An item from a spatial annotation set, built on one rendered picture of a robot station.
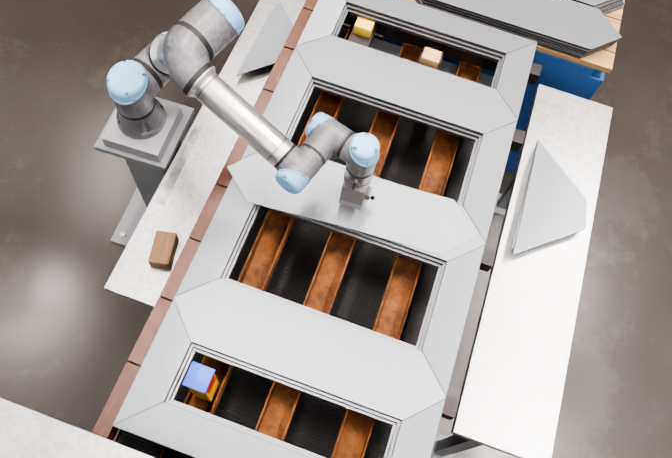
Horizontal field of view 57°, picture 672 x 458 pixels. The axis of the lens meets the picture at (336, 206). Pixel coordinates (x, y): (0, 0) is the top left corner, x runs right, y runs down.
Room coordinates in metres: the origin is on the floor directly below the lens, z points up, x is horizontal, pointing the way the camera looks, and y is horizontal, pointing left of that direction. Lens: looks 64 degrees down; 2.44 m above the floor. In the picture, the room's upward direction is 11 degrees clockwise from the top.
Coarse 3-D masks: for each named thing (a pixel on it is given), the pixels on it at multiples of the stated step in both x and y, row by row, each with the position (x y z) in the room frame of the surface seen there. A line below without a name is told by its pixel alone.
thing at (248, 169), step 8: (248, 160) 0.86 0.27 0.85; (256, 160) 0.87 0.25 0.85; (240, 168) 0.83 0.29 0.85; (248, 168) 0.84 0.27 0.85; (256, 168) 0.84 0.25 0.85; (240, 176) 0.81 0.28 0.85; (248, 176) 0.81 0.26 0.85; (256, 176) 0.82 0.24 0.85; (240, 184) 0.78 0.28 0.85; (248, 184) 0.79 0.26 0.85; (248, 192) 0.76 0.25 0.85
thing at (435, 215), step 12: (432, 204) 0.83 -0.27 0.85; (444, 204) 0.84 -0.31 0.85; (432, 216) 0.80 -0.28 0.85; (444, 216) 0.80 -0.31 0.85; (420, 228) 0.75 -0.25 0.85; (432, 228) 0.76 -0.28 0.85; (444, 228) 0.77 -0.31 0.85; (420, 240) 0.71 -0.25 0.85; (432, 240) 0.72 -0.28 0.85; (444, 240) 0.73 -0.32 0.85; (432, 252) 0.69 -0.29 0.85
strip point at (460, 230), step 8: (456, 208) 0.83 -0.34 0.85; (456, 216) 0.81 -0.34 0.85; (464, 216) 0.81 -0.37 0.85; (448, 224) 0.78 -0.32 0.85; (456, 224) 0.78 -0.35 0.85; (464, 224) 0.79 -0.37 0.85; (448, 232) 0.76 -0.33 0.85; (456, 232) 0.76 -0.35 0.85; (464, 232) 0.76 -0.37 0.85; (472, 232) 0.77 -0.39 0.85; (448, 240) 0.73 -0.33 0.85; (456, 240) 0.74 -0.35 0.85; (464, 240) 0.74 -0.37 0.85; (448, 248) 0.71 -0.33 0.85
